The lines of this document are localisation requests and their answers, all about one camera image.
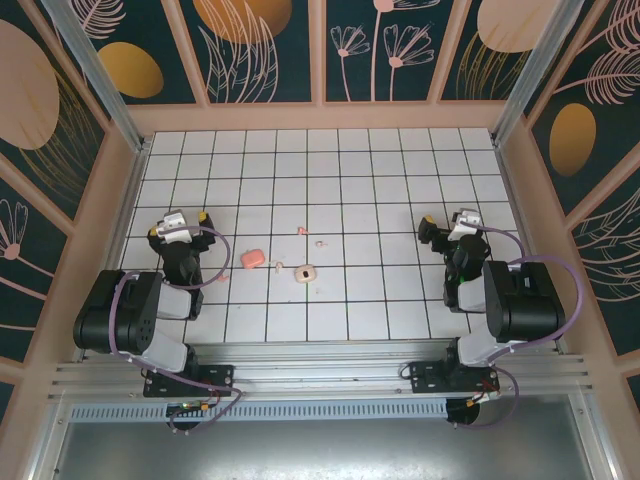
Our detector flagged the small green circuit board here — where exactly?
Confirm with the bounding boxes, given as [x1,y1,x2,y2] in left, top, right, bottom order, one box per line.
[167,399,211,416]

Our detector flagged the grey metal sheet panel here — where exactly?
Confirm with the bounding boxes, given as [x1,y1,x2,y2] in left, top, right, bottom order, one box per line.
[49,418,601,480]

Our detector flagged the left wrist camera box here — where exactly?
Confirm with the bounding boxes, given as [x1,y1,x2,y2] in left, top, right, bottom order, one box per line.
[149,211,194,245]

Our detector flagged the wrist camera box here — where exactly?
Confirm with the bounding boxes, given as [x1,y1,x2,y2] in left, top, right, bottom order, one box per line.
[149,211,194,245]
[448,208,482,244]

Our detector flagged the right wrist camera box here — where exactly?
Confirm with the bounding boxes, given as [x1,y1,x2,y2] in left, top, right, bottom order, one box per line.
[448,208,482,244]

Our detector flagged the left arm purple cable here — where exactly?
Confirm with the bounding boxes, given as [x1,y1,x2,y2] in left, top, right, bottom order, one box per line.
[110,224,246,434]

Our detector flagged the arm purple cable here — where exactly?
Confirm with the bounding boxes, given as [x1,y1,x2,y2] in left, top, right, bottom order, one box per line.
[110,224,246,434]
[449,225,585,431]

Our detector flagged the aluminium side rail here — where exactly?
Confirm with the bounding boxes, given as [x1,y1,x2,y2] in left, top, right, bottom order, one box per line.
[79,137,151,361]
[492,139,570,354]

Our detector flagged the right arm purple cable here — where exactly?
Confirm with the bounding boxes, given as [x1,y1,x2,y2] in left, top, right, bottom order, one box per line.
[449,225,585,431]

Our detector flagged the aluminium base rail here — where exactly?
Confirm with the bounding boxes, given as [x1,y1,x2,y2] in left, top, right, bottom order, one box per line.
[47,339,594,401]

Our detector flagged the aluminium frame post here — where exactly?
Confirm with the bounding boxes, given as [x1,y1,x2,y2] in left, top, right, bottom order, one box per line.
[40,0,152,154]
[490,0,576,147]

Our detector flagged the grey slotted cable duct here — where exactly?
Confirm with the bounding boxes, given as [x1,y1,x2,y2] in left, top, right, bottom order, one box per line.
[69,398,450,422]

